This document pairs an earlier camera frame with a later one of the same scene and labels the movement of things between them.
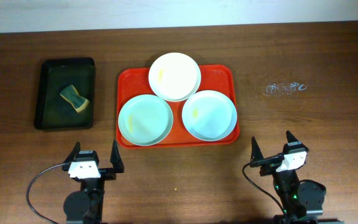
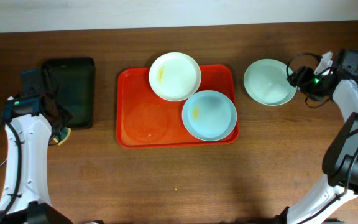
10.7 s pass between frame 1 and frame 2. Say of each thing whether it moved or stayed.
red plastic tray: stayed
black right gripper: moved
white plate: stayed
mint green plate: moved
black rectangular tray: stayed
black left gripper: moved
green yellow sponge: moved
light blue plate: stayed
